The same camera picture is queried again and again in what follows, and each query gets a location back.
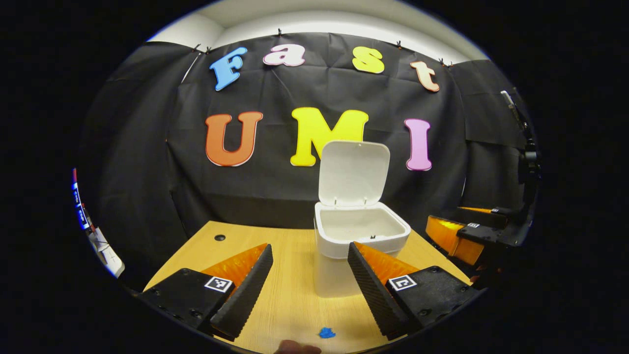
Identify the black backdrop cloth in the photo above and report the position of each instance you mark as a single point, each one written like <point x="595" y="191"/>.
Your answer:
<point x="275" y="191"/>

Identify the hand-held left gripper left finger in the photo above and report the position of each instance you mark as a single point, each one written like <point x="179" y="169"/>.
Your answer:
<point x="245" y="295"/>

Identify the blue paper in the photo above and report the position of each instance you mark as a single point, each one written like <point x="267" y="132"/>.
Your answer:
<point x="327" y="333"/>

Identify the wooden desktop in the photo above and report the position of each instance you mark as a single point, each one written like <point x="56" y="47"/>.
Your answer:
<point x="295" y="275"/>

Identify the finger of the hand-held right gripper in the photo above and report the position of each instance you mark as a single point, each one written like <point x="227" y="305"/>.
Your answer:
<point x="444" y="235"/>
<point x="484" y="216"/>

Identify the computer monitor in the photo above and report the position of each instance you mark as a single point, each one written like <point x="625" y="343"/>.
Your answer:
<point x="78" y="201"/>

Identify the white desktop garbage bin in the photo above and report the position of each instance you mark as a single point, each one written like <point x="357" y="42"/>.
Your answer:
<point x="351" y="172"/>

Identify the white side desk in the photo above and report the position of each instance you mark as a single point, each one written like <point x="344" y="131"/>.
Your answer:
<point x="109" y="255"/>

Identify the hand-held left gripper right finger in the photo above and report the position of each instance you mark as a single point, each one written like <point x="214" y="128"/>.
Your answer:
<point x="373" y="295"/>

